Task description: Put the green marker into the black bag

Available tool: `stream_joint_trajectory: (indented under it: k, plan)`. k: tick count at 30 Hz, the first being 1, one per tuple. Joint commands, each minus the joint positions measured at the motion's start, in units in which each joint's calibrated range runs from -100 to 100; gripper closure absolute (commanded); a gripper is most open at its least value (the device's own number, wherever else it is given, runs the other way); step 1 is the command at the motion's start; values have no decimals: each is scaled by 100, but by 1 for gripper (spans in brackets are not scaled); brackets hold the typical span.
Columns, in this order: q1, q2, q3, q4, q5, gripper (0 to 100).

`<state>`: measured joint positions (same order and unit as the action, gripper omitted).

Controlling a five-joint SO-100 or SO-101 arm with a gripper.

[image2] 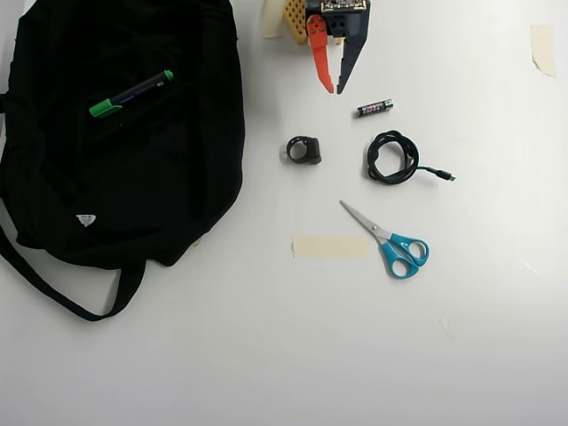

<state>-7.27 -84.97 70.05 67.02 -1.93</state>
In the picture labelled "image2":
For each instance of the black fabric bag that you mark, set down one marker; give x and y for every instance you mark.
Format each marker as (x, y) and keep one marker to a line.
(111, 177)

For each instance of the black AAA battery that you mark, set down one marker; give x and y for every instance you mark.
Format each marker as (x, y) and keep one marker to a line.
(373, 108)

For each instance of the green marker with black barrel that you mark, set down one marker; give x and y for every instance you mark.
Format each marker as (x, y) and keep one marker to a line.
(133, 93)

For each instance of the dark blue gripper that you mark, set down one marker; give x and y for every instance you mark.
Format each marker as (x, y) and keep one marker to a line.
(341, 27)

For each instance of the black wristband device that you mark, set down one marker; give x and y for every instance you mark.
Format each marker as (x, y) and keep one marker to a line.
(313, 151)

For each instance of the long beige masking tape strip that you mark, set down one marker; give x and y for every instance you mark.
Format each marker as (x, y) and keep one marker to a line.
(330, 247)

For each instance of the bare camera circuit board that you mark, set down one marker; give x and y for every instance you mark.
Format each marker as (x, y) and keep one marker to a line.
(344, 5)

